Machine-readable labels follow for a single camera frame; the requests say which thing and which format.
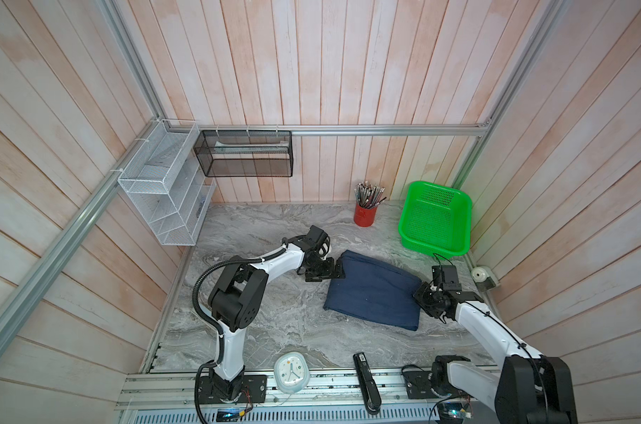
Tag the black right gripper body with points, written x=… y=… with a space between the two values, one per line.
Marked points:
x=426 y=298

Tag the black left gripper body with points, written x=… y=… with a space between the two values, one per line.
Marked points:
x=322 y=268

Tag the blue denim trousers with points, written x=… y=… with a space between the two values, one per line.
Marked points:
x=375 y=291

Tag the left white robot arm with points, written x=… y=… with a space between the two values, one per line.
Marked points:
x=228 y=296

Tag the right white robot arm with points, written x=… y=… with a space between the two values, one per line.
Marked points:
x=530 y=388

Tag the white tape roll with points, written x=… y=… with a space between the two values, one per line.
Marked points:
x=484 y=278

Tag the red metal pencil cup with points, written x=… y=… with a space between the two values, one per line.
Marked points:
x=364 y=217

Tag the green plastic basket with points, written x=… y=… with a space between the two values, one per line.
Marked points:
x=436 y=220

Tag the white round alarm clock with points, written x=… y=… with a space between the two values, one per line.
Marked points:
x=291 y=373

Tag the black remote control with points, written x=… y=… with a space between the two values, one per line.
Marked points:
x=369 y=390

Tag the black mesh wall basket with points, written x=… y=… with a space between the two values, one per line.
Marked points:
x=245 y=153

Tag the horizontal aluminium frame rail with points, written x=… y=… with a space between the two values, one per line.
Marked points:
x=473 y=130

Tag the white wire mesh shelf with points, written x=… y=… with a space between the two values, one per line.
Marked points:
x=164 y=181

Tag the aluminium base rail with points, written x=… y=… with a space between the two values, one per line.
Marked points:
x=331 y=396

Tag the right vertical aluminium post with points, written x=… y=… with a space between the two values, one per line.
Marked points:
x=549 y=20

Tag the vertical aluminium post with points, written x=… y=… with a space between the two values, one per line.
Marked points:
x=113 y=15
x=549 y=20

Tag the left vertical aluminium post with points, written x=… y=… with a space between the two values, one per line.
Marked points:
x=113 y=15

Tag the left aluminium frame rail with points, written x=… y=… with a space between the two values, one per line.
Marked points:
x=32 y=289

